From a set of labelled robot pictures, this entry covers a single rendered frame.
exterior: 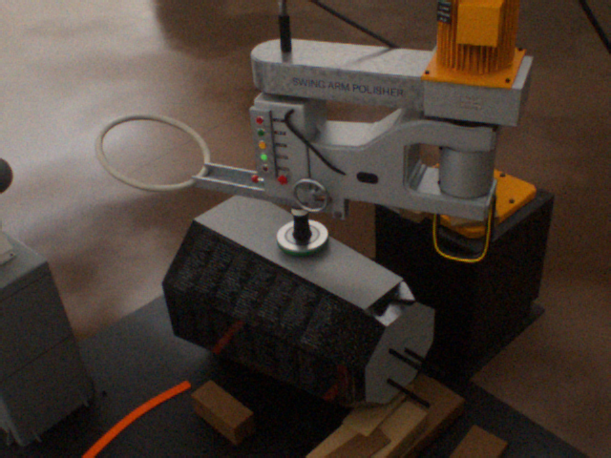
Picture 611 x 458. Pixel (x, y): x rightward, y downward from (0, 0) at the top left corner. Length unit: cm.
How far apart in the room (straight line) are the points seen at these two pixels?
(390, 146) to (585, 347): 175
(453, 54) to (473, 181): 47
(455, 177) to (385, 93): 39
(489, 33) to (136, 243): 298
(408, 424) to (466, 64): 154
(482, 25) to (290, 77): 70
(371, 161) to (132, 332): 190
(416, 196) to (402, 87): 43
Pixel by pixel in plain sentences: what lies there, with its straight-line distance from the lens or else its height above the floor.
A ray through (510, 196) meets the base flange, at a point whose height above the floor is 78.
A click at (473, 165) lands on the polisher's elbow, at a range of 253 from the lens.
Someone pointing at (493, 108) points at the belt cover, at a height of 160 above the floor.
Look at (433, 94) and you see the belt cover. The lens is 240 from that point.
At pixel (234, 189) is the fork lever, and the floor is 108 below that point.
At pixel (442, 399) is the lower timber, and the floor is 11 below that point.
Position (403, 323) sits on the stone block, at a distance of 288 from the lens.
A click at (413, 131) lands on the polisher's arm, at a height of 147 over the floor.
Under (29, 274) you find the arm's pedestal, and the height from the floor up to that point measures 84.
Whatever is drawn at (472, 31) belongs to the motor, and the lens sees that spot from 224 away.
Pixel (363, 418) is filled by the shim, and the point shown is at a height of 22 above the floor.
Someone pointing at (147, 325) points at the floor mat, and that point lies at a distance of 403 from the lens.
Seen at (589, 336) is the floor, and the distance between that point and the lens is 396.
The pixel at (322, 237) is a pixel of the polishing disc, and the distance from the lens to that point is 303.
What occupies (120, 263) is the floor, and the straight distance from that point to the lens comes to 453.
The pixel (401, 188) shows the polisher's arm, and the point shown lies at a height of 124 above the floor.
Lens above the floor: 267
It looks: 36 degrees down
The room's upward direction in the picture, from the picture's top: 5 degrees counter-clockwise
